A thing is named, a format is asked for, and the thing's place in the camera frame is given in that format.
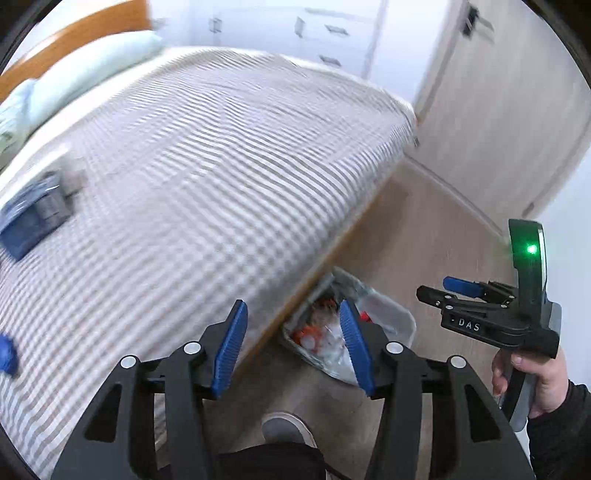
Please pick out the person's right forearm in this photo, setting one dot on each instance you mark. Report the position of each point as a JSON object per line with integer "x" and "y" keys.
{"x": 563, "y": 438}

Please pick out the blue plastic cap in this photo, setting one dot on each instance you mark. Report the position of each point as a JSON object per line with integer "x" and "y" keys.
{"x": 5, "y": 355}

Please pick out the green floral blanket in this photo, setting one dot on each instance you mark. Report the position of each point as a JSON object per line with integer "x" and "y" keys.
{"x": 11, "y": 120}

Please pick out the white wardrobe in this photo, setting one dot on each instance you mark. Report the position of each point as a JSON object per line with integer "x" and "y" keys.
{"x": 258, "y": 41}

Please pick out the grey shoe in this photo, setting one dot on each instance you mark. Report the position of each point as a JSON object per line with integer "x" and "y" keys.
{"x": 286, "y": 427}

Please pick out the red and white wrapper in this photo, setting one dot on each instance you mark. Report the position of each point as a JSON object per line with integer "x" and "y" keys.
{"x": 308, "y": 337}

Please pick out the beige door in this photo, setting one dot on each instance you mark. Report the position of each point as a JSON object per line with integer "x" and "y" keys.
{"x": 498, "y": 115}

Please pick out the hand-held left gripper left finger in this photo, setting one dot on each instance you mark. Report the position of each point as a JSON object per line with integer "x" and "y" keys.
{"x": 228, "y": 350}

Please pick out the person's black pants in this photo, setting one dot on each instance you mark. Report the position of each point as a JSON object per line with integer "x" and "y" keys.
{"x": 272, "y": 461}

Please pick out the white plastic bag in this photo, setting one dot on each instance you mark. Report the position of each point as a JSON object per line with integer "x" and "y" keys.
{"x": 334, "y": 353}

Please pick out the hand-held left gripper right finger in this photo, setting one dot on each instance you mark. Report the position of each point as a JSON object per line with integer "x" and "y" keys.
{"x": 355, "y": 346}

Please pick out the light blue pillow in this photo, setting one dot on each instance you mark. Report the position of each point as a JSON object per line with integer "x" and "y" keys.
{"x": 92, "y": 69}

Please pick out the blue cardboard box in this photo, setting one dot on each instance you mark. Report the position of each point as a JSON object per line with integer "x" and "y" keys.
{"x": 32, "y": 217}

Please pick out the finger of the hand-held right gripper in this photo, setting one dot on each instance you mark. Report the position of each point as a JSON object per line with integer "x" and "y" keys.
{"x": 431, "y": 295}
{"x": 461, "y": 286}

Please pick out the white waste bin with liner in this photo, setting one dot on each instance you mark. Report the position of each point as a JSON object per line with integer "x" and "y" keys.
{"x": 388, "y": 318}

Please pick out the wooden bed with checkered cover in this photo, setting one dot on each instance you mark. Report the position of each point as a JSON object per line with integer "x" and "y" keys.
{"x": 69, "y": 32}

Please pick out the person's right hand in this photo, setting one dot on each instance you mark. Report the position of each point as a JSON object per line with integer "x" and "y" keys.
{"x": 549, "y": 383}

